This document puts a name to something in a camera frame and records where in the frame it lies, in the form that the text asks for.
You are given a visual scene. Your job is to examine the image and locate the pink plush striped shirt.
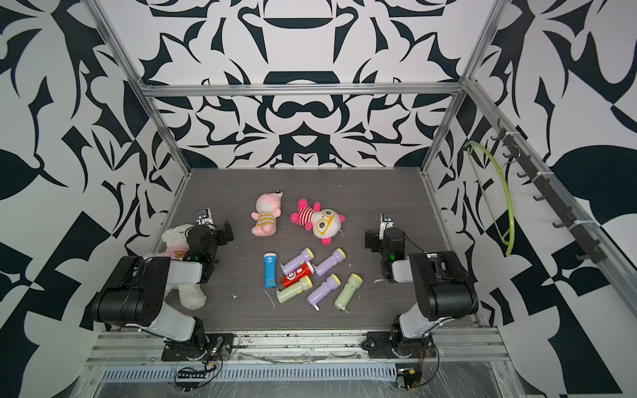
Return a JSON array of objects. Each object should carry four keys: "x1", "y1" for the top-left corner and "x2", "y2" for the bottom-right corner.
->
[{"x1": 250, "y1": 191, "x2": 283, "y2": 237}]

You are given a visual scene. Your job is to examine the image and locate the white plush yellow glasses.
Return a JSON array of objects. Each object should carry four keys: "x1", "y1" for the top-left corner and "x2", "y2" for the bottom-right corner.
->
[{"x1": 290, "y1": 198, "x2": 346, "y2": 245}]

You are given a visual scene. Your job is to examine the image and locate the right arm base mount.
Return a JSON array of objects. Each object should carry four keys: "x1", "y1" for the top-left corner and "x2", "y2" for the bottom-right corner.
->
[{"x1": 361, "y1": 332, "x2": 438, "y2": 360}]

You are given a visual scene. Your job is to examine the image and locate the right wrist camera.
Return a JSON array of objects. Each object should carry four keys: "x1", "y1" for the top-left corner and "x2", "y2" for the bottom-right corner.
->
[{"x1": 379, "y1": 213, "x2": 394, "y2": 240}]

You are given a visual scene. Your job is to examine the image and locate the black connector box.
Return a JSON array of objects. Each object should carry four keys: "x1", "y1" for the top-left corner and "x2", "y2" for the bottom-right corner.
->
[
  {"x1": 173, "y1": 366, "x2": 210, "y2": 387},
  {"x1": 395, "y1": 367, "x2": 423, "y2": 391}
]

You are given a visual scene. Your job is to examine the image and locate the red flashlight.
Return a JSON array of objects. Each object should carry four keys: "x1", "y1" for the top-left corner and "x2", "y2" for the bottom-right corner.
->
[{"x1": 280, "y1": 261, "x2": 315, "y2": 288}]

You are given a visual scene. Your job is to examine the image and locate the blue flashlight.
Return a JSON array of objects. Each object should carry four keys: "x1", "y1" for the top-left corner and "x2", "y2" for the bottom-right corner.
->
[{"x1": 263, "y1": 252, "x2": 278, "y2": 289}]

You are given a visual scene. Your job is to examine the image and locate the white teddy bear pink shirt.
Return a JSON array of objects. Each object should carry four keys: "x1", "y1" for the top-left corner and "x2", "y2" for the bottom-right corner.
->
[{"x1": 144, "y1": 224, "x2": 207, "y2": 310}]

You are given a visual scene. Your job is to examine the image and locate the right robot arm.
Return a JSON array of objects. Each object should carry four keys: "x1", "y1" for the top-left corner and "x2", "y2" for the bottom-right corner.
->
[{"x1": 364, "y1": 227, "x2": 479, "y2": 344}]

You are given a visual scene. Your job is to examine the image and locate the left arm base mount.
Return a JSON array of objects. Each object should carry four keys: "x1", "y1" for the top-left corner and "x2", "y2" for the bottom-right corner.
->
[{"x1": 161, "y1": 333, "x2": 236, "y2": 363}]

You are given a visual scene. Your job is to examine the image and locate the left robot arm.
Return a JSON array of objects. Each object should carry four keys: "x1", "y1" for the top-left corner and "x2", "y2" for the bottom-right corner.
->
[{"x1": 91, "y1": 222, "x2": 234, "y2": 350}]

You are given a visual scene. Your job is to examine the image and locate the purple flashlight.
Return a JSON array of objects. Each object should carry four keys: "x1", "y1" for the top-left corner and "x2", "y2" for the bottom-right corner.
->
[
  {"x1": 281, "y1": 248, "x2": 315, "y2": 275},
  {"x1": 307, "y1": 274, "x2": 341, "y2": 311},
  {"x1": 315, "y1": 248, "x2": 346, "y2": 277}
]

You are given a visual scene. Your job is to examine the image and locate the light green flashlight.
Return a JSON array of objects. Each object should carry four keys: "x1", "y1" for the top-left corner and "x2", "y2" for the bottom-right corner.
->
[
  {"x1": 276, "y1": 276, "x2": 313, "y2": 303},
  {"x1": 334, "y1": 273, "x2": 363, "y2": 313}
]

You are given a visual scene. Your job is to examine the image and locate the light green flashlight left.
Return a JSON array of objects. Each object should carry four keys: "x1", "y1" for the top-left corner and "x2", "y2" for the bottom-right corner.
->
[{"x1": 276, "y1": 276, "x2": 313, "y2": 303}]

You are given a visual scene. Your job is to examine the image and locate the black hook rail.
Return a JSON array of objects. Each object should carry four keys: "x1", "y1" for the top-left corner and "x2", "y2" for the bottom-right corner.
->
[{"x1": 492, "y1": 122, "x2": 607, "y2": 264}]

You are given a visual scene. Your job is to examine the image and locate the black connector box right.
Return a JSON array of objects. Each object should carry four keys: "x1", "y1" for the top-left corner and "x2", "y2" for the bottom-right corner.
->
[{"x1": 395, "y1": 367, "x2": 423, "y2": 391}]

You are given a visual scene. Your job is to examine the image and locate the green hoop on wall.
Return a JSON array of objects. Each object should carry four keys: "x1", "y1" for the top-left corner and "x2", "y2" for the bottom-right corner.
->
[{"x1": 463, "y1": 140, "x2": 516, "y2": 257}]

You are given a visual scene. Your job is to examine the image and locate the light green flashlight right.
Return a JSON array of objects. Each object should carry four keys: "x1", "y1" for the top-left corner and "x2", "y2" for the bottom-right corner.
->
[{"x1": 334, "y1": 273, "x2": 363, "y2": 313}]

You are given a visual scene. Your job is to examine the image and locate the black connector box left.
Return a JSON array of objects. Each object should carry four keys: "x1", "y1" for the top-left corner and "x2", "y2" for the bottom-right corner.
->
[{"x1": 173, "y1": 366, "x2": 210, "y2": 387}]

